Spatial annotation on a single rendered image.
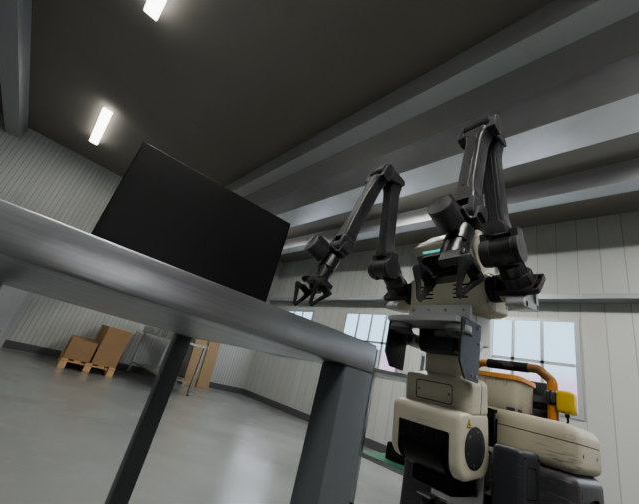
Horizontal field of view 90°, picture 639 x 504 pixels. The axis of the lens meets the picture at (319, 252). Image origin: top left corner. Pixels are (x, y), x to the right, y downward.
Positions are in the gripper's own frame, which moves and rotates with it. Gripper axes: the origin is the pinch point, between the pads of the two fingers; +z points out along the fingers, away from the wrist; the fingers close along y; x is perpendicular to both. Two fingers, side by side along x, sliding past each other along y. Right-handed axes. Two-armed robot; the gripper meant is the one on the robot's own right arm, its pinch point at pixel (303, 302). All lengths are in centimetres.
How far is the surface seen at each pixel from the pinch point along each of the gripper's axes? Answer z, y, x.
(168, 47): -204, -252, -166
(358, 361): 26, 59, -23
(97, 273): 34, 58, -46
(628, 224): -366, 16, 305
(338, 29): -246, -100, -66
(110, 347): 59, -532, 48
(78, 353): 89, -533, 20
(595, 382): -185, -19, 367
